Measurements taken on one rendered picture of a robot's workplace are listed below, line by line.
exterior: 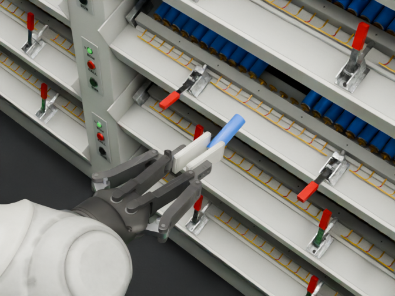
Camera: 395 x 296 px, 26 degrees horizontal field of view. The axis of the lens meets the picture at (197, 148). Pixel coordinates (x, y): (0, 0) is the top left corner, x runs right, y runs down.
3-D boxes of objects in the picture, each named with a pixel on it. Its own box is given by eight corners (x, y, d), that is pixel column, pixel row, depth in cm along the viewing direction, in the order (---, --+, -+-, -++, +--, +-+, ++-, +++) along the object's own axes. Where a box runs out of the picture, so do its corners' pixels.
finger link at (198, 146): (175, 174, 113) (171, 171, 113) (209, 148, 117) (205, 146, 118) (177, 158, 111) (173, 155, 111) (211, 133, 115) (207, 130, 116)
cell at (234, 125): (243, 123, 118) (213, 157, 117) (234, 114, 118) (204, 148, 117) (247, 121, 117) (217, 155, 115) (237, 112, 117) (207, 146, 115)
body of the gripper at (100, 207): (61, 238, 106) (115, 201, 112) (109, 278, 103) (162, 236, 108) (60, 198, 101) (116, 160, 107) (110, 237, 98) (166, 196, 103)
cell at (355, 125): (382, 106, 126) (356, 140, 125) (371, 100, 127) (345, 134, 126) (381, 101, 125) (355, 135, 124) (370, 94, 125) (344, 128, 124)
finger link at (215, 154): (186, 164, 110) (190, 167, 110) (221, 140, 114) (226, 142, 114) (183, 180, 112) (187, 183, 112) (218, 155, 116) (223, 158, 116)
